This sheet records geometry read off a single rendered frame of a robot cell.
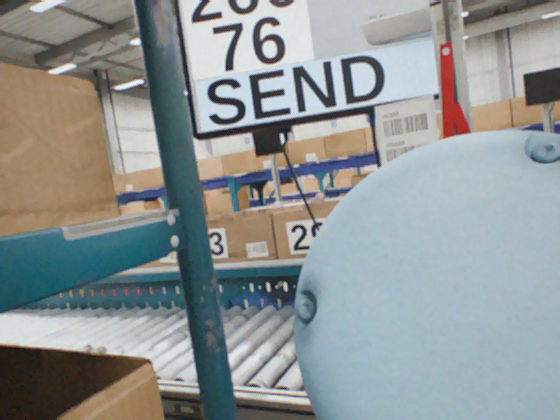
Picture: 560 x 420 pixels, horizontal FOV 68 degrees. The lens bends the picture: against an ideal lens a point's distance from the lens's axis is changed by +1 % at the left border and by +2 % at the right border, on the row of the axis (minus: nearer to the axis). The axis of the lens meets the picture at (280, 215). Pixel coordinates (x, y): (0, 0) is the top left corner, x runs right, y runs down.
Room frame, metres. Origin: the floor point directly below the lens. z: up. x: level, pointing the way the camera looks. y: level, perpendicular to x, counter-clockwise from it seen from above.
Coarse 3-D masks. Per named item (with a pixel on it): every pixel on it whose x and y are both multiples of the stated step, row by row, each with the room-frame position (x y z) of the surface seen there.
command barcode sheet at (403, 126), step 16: (432, 96) 0.61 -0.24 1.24; (384, 112) 0.64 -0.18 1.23; (400, 112) 0.63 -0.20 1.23; (416, 112) 0.62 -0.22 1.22; (432, 112) 0.61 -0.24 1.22; (384, 128) 0.64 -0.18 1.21; (400, 128) 0.63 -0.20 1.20; (416, 128) 0.62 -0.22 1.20; (432, 128) 0.61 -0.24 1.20; (384, 144) 0.64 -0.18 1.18; (400, 144) 0.63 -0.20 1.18; (416, 144) 0.62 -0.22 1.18; (384, 160) 0.64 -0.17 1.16
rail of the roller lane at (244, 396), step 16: (160, 384) 0.90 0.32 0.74; (176, 384) 0.89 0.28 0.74; (192, 384) 0.87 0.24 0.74; (176, 400) 0.86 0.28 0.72; (192, 400) 0.85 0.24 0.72; (240, 400) 0.79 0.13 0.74; (256, 400) 0.77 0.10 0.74; (272, 400) 0.76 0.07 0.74; (288, 400) 0.75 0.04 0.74; (304, 400) 0.74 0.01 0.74; (176, 416) 0.87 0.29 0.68; (192, 416) 0.85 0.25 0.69; (240, 416) 0.79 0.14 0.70; (256, 416) 0.78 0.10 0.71; (272, 416) 0.76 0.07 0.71; (288, 416) 0.75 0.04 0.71; (304, 416) 0.73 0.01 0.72
